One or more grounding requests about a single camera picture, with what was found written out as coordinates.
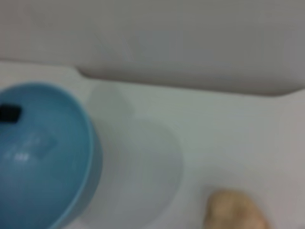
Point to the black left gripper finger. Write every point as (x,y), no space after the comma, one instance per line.
(9,114)

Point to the blue plastic bowl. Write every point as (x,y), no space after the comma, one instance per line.
(47,148)

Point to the round beige bun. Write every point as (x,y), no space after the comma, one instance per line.
(233,210)

